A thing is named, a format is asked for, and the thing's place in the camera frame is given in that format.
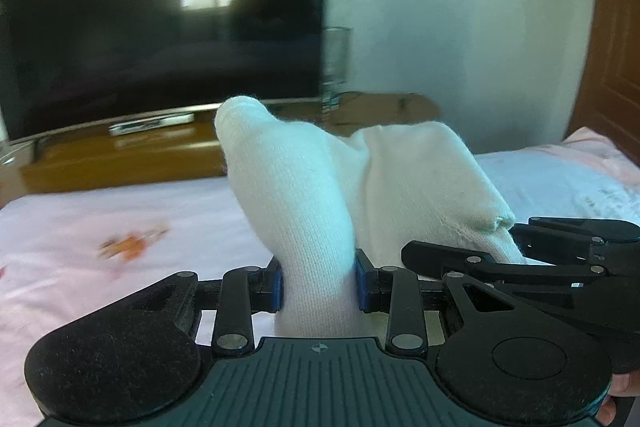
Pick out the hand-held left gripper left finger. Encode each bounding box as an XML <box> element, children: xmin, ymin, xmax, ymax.
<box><xmin>117</xmin><ymin>257</ymin><xmax>286</xmax><ymax>356</ymax></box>

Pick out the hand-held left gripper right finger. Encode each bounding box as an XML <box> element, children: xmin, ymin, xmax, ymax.
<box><xmin>354</xmin><ymin>249</ymin><xmax>521</xmax><ymax>356</ymax></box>

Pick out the white sock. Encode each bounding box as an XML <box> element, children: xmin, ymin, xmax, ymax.
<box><xmin>347</xmin><ymin>121</ymin><xmax>532</xmax><ymax>281</ymax></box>
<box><xmin>214</xmin><ymin>95</ymin><xmax>359</xmax><ymax>339</ymax></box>

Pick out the pink pillow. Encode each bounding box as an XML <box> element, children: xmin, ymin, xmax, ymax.
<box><xmin>562</xmin><ymin>127</ymin><xmax>640</xmax><ymax>196</ymax></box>

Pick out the pink floral bed sheet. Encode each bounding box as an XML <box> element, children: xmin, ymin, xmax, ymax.
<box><xmin>0</xmin><ymin>147</ymin><xmax>640</xmax><ymax>427</ymax></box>

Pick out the person's right hand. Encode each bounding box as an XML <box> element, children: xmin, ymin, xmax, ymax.
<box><xmin>597</xmin><ymin>369</ymin><xmax>640</xmax><ymax>426</ymax></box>

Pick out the flat white box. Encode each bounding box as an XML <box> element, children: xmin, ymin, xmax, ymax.
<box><xmin>108</xmin><ymin>114</ymin><xmax>196</xmax><ymax>137</ymax></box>

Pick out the wooden television stand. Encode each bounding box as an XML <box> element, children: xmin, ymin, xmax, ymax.
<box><xmin>0</xmin><ymin>92</ymin><xmax>444</xmax><ymax>196</ymax></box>

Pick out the clear drinking glass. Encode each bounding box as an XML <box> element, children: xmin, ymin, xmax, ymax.
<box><xmin>321</xmin><ymin>26</ymin><xmax>355</xmax><ymax>116</ymax></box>

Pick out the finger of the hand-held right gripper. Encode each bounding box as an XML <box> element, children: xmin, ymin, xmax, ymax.
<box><xmin>510</xmin><ymin>217</ymin><xmax>640</xmax><ymax>265</ymax></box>
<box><xmin>401</xmin><ymin>240</ymin><xmax>608</xmax><ymax>288</ymax></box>

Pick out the black flat television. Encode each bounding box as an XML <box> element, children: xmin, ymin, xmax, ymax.
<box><xmin>0</xmin><ymin>0</ymin><xmax>329</xmax><ymax>146</ymax></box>

